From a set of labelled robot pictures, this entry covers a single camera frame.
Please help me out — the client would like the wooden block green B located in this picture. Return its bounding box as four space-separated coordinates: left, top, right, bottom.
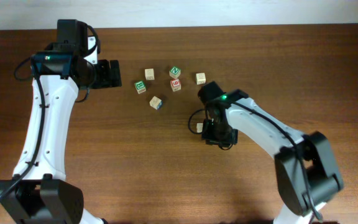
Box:
134 80 146 94

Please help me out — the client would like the wooden block ice cream picture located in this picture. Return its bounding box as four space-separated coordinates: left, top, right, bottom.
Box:
196 73 206 85

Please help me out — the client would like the wooden block green N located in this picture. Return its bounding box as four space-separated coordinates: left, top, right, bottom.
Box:
169 66 181 79

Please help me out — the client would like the wooden block yellow T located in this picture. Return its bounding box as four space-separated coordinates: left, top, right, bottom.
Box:
149 96 163 110

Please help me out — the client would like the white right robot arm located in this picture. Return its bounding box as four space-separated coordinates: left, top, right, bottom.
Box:
198 82 344 223

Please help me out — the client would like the wooden block red U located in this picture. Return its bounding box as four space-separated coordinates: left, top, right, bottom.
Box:
196 123 203 133

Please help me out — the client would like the wooden block red 9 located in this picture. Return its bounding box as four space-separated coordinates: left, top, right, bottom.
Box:
170 79 181 91

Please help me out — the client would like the plain wooden picture block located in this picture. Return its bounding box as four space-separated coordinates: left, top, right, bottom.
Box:
145 68 155 80

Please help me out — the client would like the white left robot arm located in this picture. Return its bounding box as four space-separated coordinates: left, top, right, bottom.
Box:
0 19 122 223

